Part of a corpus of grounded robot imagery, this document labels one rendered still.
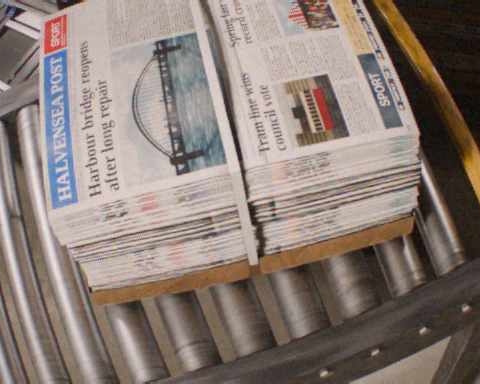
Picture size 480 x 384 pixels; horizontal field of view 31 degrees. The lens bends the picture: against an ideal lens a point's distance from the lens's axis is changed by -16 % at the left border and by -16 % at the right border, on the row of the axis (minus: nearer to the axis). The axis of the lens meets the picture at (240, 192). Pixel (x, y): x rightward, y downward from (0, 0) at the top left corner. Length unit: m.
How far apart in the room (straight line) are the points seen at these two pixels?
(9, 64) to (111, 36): 1.18
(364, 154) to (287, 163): 0.08
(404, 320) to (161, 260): 0.28
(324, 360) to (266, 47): 0.35
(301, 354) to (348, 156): 0.25
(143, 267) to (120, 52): 0.23
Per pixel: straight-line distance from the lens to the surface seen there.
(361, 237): 1.05
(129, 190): 0.88
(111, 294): 1.05
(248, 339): 1.05
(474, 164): 1.13
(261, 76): 0.93
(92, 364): 1.07
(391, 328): 1.05
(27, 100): 1.28
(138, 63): 0.96
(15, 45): 2.20
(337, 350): 1.04
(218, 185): 0.89
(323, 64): 0.93
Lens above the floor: 1.78
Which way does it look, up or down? 60 degrees down
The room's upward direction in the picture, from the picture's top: 12 degrees counter-clockwise
